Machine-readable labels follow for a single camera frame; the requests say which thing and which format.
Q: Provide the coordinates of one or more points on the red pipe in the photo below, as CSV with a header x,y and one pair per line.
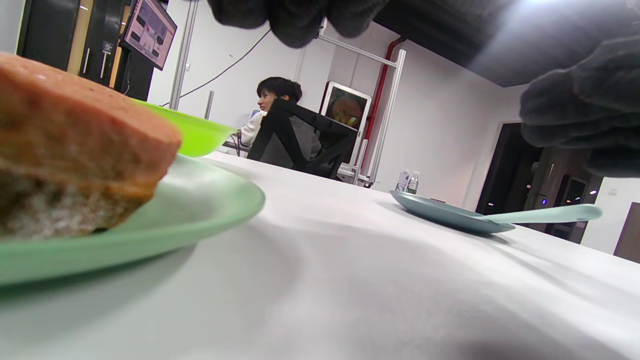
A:
x,y
377,90

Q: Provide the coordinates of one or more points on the black office chair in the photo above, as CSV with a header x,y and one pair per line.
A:
x,y
282,130

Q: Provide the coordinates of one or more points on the pale green plate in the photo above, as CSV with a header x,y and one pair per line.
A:
x,y
200,200

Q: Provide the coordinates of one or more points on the monitor with pink screen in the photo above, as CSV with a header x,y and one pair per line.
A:
x,y
150,32

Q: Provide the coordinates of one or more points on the lime green bowl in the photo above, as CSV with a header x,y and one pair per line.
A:
x,y
200,135

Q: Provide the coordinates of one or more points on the brown bread slice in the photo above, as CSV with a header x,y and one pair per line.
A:
x,y
75,145

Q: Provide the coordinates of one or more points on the blue-grey plate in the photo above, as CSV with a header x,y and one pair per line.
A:
x,y
440,212

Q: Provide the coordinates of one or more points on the white framed screen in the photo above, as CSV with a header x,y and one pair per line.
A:
x,y
347,107

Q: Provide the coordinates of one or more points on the white aluminium frame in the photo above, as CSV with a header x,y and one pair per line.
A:
x,y
392,100

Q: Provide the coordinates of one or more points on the aluminium post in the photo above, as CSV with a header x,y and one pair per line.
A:
x,y
182,50

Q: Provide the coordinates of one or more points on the teal dessert spatula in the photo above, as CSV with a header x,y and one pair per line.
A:
x,y
550,214

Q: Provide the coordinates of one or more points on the person's left hand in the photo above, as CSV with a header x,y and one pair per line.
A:
x,y
580,110

